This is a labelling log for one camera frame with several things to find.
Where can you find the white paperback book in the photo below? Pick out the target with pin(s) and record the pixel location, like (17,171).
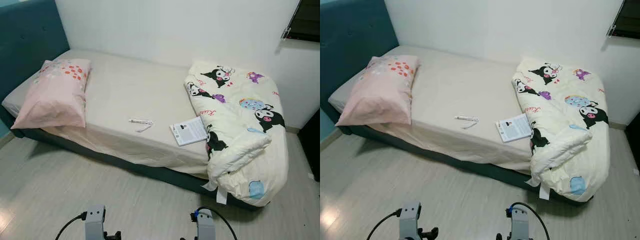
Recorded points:
(514,128)
(189,131)

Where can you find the white tube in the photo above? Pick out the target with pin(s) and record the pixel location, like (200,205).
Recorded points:
(140,121)
(466,118)

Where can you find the cream cartoon print duvet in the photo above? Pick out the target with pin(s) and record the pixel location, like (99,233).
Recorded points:
(565,142)
(240,145)

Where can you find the white tissue scrap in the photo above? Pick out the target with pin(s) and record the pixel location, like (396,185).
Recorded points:
(470,125)
(144,128)

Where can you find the pink flowered pillow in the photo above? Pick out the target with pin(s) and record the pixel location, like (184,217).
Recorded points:
(382,95)
(55,97)

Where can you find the cream sheeted bed mattress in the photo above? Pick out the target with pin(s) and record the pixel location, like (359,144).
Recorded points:
(460,85)
(130,90)

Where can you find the teal padded headboard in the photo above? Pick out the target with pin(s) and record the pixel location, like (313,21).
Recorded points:
(350,27)
(27,30)

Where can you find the dark window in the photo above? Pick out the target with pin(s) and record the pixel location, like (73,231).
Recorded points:
(629,19)
(307,20)

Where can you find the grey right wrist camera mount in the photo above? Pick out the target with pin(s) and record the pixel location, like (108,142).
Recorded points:
(520,225)
(206,227)

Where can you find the teal bed frame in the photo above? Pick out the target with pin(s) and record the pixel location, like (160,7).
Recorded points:
(450,157)
(125,162)

